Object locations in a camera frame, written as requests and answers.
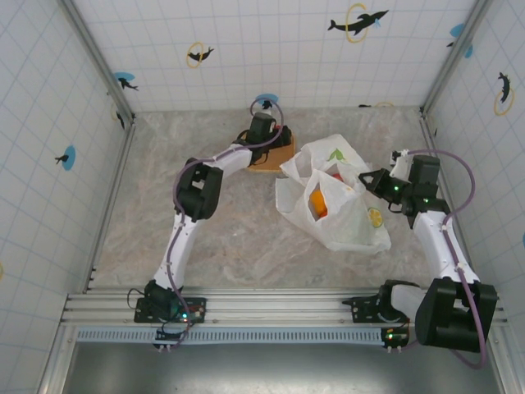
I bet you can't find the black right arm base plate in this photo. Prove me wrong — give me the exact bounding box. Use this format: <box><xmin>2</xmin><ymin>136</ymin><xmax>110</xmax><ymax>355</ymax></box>
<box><xmin>342</xmin><ymin>295</ymin><xmax>427</xmax><ymax>324</ymax></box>

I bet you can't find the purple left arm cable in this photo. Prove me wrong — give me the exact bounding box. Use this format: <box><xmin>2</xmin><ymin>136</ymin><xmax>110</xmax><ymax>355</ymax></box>
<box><xmin>167</xmin><ymin>94</ymin><xmax>286</xmax><ymax>350</ymax></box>

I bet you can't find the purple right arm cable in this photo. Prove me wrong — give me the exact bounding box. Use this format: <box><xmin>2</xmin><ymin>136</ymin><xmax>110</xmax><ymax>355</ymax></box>
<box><xmin>385</xmin><ymin>149</ymin><xmax>489</xmax><ymax>370</ymax></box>

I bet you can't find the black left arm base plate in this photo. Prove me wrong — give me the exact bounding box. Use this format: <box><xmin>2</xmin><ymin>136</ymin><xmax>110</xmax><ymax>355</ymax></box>
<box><xmin>134</xmin><ymin>295</ymin><xmax>208</xmax><ymax>324</ymax></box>

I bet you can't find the white translucent plastic bag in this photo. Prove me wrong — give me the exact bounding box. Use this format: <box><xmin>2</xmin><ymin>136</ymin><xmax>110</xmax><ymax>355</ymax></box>
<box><xmin>275</xmin><ymin>133</ymin><xmax>393</xmax><ymax>254</ymax></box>

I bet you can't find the dolphin blue circle sticker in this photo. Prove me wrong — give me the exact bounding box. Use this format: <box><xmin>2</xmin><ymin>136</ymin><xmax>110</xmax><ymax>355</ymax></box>
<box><xmin>54</xmin><ymin>145</ymin><xmax>77</xmax><ymax>172</ymax></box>
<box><xmin>446</xmin><ymin>22</ymin><xmax>467</xmax><ymax>48</ymax></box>

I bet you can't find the aluminium table side rail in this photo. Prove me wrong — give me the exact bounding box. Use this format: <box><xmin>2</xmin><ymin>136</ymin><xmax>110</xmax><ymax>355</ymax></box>
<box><xmin>84</xmin><ymin>122</ymin><xmax>136</xmax><ymax>292</ymax></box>

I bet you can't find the aluminium mounting rail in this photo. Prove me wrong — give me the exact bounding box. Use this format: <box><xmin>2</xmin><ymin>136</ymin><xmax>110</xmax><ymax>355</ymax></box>
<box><xmin>61</xmin><ymin>286</ymin><xmax>509</xmax><ymax>328</ymax></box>

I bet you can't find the white slotted cable duct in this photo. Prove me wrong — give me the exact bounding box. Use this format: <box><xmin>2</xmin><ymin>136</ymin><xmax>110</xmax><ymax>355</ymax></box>
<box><xmin>75</xmin><ymin>327</ymin><xmax>436</xmax><ymax>345</ymax></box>

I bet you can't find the orange fruit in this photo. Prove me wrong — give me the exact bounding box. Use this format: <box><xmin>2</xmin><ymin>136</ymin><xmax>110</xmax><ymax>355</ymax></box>
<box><xmin>308</xmin><ymin>186</ymin><xmax>329</xmax><ymax>218</ymax></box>

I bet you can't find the aluminium frame post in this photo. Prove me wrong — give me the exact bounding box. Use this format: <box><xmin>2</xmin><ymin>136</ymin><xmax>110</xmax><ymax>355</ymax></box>
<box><xmin>57</xmin><ymin>0</ymin><xmax>136</xmax><ymax>124</ymax></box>
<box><xmin>420</xmin><ymin>0</ymin><xmax>493</xmax><ymax>114</ymax></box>

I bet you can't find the thin black wire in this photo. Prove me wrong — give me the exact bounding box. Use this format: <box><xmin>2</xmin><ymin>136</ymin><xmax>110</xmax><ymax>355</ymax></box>
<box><xmin>126</xmin><ymin>288</ymin><xmax>145</xmax><ymax>311</ymax></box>

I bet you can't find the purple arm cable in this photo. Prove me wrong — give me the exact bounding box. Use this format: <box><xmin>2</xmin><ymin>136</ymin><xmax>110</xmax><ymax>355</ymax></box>
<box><xmin>167</xmin><ymin>94</ymin><xmax>286</xmax><ymax>350</ymax></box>
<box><xmin>385</xmin><ymin>149</ymin><xmax>489</xmax><ymax>370</ymax></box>

